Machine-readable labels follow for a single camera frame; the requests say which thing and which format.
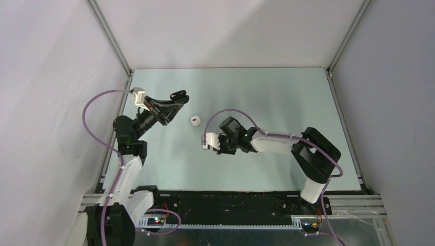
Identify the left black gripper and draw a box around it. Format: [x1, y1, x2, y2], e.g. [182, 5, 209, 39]
[134, 96, 183, 140]

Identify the black earbud charging case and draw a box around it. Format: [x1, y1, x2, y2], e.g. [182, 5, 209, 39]
[170, 90, 190, 104]

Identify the white earbud charging case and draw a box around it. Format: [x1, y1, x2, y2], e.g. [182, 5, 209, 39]
[190, 115, 201, 127]

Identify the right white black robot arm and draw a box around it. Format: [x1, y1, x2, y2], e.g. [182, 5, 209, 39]
[202, 116, 343, 214]

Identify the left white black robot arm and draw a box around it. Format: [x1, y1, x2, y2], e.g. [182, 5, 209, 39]
[85, 90, 189, 245]

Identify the left controller board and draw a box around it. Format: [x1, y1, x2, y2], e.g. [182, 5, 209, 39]
[147, 217, 165, 227]

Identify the controller board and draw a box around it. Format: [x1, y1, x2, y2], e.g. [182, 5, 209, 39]
[302, 222, 322, 234]
[147, 217, 165, 227]

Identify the right controller board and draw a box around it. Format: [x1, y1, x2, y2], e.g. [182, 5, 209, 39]
[302, 222, 322, 234]

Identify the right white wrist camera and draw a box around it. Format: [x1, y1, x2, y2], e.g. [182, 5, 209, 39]
[202, 132, 220, 151]

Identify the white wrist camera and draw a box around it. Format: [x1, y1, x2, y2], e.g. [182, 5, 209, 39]
[131, 87, 147, 110]
[202, 132, 220, 151]

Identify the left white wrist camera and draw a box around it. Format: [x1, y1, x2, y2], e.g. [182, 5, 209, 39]
[131, 87, 147, 110]

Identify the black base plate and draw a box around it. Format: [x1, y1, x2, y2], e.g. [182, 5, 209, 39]
[151, 191, 332, 225]

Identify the grey slotted cable duct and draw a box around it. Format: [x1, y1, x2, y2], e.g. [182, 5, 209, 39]
[135, 217, 303, 230]

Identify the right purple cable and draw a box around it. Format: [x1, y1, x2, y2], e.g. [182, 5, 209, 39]
[203, 108, 345, 246]

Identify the left aluminium corner post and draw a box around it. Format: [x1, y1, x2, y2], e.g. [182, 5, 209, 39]
[85, 0, 132, 76]

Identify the aluminium corner post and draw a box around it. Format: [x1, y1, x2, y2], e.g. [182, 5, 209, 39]
[327, 0, 372, 74]
[85, 0, 132, 76]

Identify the right aluminium corner post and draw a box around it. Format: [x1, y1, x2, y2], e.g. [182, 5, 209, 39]
[327, 0, 372, 74]

